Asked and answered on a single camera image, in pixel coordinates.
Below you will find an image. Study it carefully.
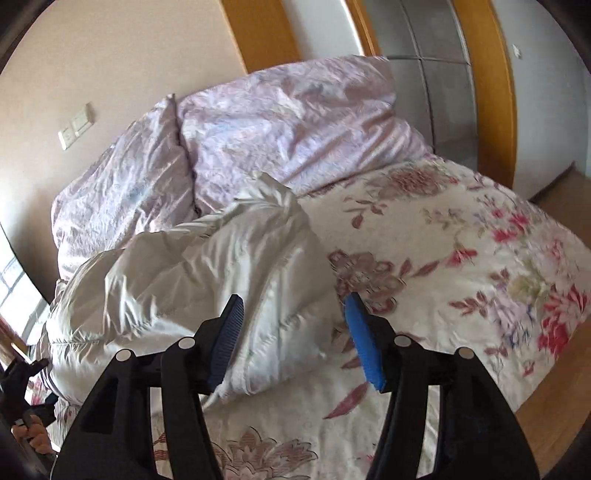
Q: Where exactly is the white wall socket plate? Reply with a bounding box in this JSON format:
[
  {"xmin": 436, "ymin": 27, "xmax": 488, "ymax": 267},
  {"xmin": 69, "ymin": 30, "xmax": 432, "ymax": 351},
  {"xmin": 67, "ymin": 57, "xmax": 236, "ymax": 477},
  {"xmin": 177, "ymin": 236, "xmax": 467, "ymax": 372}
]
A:
[{"xmin": 58, "ymin": 126, "xmax": 76, "ymax": 151}]

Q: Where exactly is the wooden framed wardrobe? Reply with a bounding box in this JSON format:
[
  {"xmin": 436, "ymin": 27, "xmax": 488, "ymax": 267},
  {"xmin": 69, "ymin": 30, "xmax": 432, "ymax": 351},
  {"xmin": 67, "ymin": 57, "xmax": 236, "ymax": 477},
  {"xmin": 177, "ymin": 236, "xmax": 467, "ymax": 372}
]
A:
[{"xmin": 221, "ymin": 1, "xmax": 517, "ymax": 187}]

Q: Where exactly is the lilac pillow near wall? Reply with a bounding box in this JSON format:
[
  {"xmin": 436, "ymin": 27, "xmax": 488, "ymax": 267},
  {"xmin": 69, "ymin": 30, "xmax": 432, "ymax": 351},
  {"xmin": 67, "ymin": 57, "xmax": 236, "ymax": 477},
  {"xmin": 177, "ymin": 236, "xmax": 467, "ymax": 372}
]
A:
[{"xmin": 51, "ymin": 95, "xmax": 197, "ymax": 281}]

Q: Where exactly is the white wall switch plate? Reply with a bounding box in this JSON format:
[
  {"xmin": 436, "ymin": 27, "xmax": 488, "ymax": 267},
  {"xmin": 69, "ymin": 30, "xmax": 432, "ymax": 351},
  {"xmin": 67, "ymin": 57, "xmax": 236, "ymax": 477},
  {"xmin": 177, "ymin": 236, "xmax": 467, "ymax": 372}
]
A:
[{"xmin": 71, "ymin": 103, "xmax": 94, "ymax": 138}]

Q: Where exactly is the floral bed quilt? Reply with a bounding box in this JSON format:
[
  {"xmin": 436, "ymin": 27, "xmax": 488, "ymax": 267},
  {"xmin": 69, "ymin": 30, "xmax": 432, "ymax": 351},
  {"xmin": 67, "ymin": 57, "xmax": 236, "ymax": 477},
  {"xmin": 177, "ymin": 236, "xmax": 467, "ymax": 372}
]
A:
[{"xmin": 27, "ymin": 154, "xmax": 591, "ymax": 480}]

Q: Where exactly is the lilac pillow near wardrobe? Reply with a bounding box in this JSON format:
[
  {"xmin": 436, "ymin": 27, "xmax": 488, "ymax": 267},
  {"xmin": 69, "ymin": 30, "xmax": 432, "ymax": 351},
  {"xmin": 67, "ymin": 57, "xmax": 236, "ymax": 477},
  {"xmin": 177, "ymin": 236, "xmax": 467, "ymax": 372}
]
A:
[{"xmin": 177, "ymin": 55, "xmax": 431, "ymax": 214}]

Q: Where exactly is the person's left hand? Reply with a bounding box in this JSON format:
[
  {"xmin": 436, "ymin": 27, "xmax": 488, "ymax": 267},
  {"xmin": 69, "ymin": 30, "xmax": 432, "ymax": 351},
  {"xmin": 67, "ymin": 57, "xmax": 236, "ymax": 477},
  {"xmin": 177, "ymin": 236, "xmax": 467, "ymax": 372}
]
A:
[{"xmin": 11, "ymin": 415, "xmax": 53, "ymax": 455}]

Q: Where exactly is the beige puffy down jacket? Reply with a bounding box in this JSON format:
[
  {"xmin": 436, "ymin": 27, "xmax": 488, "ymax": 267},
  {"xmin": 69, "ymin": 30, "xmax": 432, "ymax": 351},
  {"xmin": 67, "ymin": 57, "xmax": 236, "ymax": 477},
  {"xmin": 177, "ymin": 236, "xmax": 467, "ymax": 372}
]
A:
[{"xmin": 39, "ymin": 175, "xmax": 342, "ymax": 405}]

